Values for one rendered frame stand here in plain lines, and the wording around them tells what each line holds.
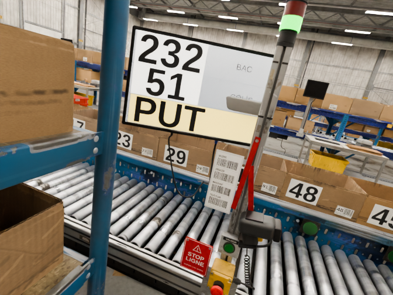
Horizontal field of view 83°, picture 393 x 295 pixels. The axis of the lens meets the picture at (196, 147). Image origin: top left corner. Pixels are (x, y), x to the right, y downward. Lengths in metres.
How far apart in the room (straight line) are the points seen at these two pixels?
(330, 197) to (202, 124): 0.88
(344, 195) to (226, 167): 0.84
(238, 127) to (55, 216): 0.58
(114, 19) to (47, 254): 0.31
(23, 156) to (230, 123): 0.61
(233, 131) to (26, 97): 0.60
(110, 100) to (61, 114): 0.06
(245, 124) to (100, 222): 0.55
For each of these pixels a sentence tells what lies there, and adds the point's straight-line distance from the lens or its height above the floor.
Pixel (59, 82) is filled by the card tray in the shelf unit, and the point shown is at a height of 1.40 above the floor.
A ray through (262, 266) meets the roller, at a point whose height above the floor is 0.75.
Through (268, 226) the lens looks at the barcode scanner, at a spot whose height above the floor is 1.08.
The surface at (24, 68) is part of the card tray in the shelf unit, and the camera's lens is 0.26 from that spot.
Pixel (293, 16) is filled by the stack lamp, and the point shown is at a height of 1.62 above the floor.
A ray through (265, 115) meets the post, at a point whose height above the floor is 1.37.
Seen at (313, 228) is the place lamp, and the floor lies 0.82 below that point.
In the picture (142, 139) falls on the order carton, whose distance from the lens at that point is 1.49.
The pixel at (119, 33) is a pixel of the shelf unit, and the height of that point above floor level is 1.46.
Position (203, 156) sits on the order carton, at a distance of 1.34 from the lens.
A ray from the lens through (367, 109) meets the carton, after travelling 6.10.
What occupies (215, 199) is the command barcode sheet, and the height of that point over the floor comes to 1.08.
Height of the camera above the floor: 1.42
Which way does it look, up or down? 16 degrees down
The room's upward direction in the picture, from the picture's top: 11 degrees clockwise
